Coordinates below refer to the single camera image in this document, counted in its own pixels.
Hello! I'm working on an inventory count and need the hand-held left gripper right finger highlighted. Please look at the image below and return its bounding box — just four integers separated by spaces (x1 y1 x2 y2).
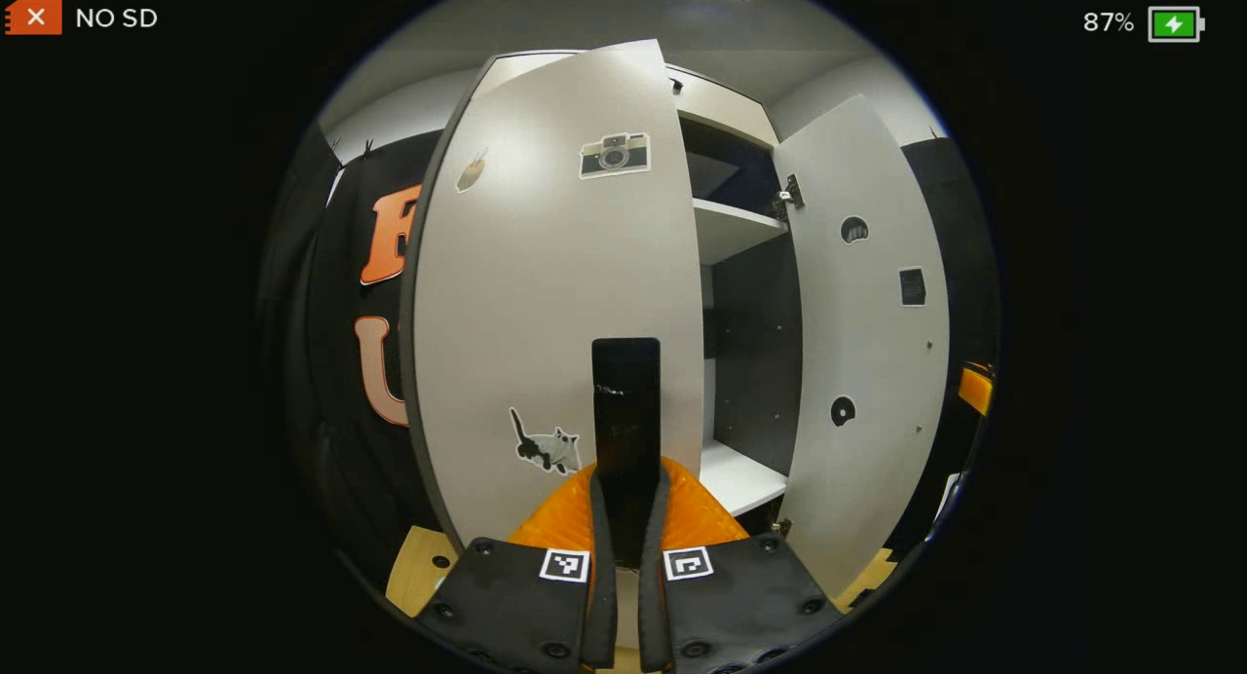
638 457 845 674

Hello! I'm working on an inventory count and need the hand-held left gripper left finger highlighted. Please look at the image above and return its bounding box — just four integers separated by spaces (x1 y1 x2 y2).
414 460 621 674

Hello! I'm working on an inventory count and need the beige cabinet door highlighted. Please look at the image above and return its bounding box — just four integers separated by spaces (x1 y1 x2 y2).
399 39 705 550
775 94 952 599

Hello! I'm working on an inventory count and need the beige double-door shoe cabinet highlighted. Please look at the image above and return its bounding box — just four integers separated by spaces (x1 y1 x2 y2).
468 49 810 521

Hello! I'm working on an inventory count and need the white cabinet shelf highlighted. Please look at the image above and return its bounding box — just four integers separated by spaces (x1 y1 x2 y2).
699 437 788 519
693 198 788 266

